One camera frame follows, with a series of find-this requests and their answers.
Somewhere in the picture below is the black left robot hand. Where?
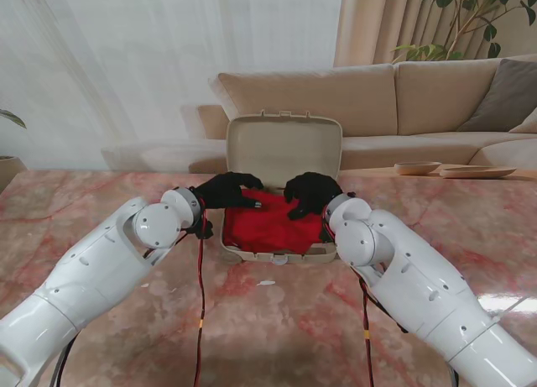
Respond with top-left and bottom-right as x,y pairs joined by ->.
194,172 -> 266,212

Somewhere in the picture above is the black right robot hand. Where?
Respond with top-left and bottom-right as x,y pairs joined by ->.
282,171 -> 346,222

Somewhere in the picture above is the beige hard-shell suitcase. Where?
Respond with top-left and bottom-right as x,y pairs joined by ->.
218,109 -> 345,267

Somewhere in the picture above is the red shirt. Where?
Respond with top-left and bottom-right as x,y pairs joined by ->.
222,187 -> 337,255

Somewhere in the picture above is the light wooden coffee table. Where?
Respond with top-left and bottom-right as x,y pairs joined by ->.
337,167 -> 537,182

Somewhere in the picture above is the round wooden bowl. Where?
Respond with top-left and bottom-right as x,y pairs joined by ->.
394,160 -> 443,177

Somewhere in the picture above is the white sheer curtain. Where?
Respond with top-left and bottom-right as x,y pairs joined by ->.
0,0 -> 345,172

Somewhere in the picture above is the beige sofa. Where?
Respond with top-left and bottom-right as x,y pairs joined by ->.
100,54 -> 537,175

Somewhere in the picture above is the oval wooden tray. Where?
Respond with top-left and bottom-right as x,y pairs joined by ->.
438,165 -> 518,180

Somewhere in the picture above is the tall green leafy plant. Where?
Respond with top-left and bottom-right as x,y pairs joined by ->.
391,0 -> 537,62

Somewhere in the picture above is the beige pleated curtain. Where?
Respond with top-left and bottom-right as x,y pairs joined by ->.
333,0 -> 537,67

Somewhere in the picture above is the grey-brown cushion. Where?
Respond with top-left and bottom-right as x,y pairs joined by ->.
456,58 -> 537,133

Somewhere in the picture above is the potted plant with beige pot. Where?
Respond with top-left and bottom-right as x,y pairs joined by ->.
0,107 -> 29,195

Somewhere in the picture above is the cream cushion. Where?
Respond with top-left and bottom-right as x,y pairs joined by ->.
507,108 -> 537,135

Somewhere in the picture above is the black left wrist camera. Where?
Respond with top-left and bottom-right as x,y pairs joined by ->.
193,218 -> 215,240

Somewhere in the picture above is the red-black left arm cable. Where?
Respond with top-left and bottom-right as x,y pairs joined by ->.
50,196 -> 211,387

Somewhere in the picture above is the red-black arm cable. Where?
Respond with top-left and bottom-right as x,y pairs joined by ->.
320,217 -> 411,387
50,196 -> 211,387

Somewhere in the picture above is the red-black right arm cable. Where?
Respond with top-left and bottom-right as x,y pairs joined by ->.
320,217 -> 411,387

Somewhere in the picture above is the white cable tie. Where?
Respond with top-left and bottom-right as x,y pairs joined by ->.
489,296 -> 534,322

